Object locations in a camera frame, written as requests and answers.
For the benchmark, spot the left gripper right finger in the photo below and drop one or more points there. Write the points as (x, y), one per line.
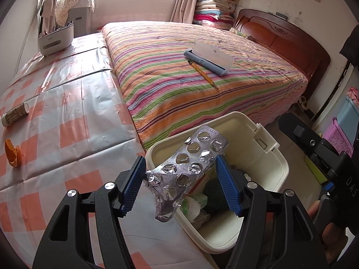
(276, 230)

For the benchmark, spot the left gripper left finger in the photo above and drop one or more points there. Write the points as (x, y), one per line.
(66, 242)

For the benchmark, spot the white green plastic bag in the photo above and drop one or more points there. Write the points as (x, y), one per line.
(192, 206)

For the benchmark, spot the silver pill blister pack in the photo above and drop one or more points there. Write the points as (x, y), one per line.
(175, 177)

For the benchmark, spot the orange peel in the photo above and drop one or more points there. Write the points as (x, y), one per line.
(13, 154)

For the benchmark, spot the small beige bottle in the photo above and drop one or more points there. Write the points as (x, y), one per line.
(15, 114)

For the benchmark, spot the person's right hand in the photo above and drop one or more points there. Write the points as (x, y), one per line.
(335, 240)

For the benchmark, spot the purple plastic basket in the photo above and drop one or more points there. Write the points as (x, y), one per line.
(337, 138)

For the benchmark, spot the checkered plastic tablecloth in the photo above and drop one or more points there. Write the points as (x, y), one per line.
(78, 134)

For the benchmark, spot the wooden headboard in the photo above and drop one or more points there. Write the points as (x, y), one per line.
(287, 41)

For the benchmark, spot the striped bed cover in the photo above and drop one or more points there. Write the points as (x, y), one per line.
(165, 95)

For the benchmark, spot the yellow pencil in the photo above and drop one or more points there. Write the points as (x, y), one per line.
(205, 76)

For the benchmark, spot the white desk organizer box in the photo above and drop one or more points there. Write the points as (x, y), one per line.
(56, 41)

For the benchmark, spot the stack of folded quilts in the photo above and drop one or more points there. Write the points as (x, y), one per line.
(220, 14)

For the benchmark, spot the left pink curtain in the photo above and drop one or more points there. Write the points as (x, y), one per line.
(47, 17)

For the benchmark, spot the pink curtain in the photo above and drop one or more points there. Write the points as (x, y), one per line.
(183, 11)
(47, 17)

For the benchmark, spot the right pink curtain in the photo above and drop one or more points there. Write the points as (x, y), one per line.
(183, 11)

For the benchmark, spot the floral cloth on cabinet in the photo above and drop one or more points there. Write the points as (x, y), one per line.
(62, 8)

